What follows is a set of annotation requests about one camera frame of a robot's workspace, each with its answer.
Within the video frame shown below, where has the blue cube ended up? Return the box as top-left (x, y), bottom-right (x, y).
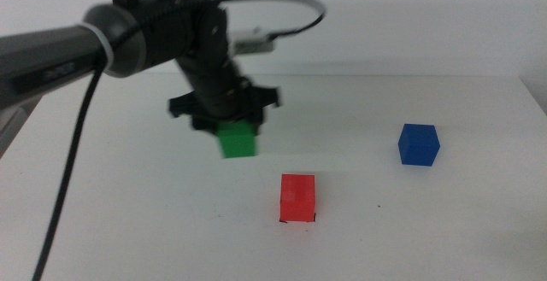
top-left (397, 123), bottom-right (441, 167)

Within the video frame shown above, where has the black camera cable loop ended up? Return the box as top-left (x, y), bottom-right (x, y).
top-left (212, 0), bottom-right (328, 43)

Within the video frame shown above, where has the green cube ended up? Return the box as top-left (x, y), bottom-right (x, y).
top-left (215, 120), bottom-right (260, 160)

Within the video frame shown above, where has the black hanging arm cable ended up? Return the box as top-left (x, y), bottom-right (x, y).
top-left (31, 56), bottom-right (106, 281)

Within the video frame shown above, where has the red cube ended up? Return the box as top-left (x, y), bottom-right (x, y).
top-left (279, 173), bottom-right (317, 223)

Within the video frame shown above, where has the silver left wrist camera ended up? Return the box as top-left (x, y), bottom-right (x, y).
top-left (229, 29), bottom-right (277, 56)

